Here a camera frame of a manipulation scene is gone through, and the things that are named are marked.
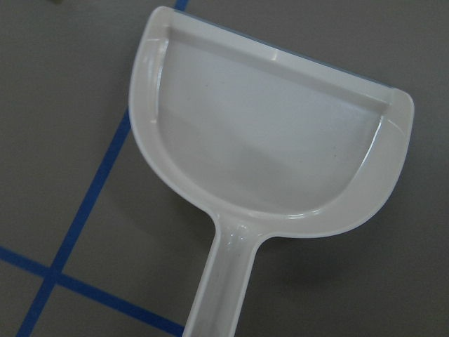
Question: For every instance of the beige plastic dustpan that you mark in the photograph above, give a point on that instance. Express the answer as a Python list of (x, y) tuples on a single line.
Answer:
[(266, 142)]

